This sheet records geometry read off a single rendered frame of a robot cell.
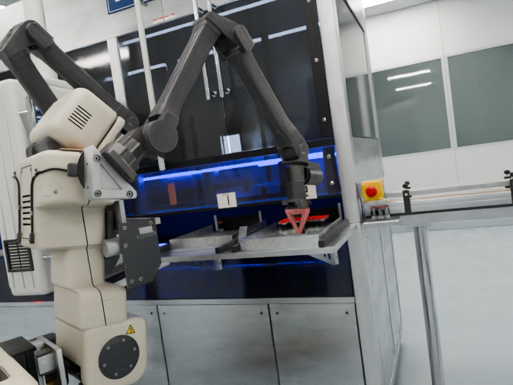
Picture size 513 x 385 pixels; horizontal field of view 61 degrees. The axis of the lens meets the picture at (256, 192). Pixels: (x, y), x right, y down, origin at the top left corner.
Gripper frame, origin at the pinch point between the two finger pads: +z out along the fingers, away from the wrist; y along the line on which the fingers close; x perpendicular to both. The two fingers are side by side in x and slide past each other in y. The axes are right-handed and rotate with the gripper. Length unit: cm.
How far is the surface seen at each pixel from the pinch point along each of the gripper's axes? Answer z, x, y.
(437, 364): 54, -34, 62
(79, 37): -96, 105, 20
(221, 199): -16, 43, 34
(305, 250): 5.9, -2.4, -2.3
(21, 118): -43, 89, -24
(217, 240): 1.2, 33.9, 11.2
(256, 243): 3.0, 14.3, 0.0
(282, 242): 3.3, 5.4, 0.0
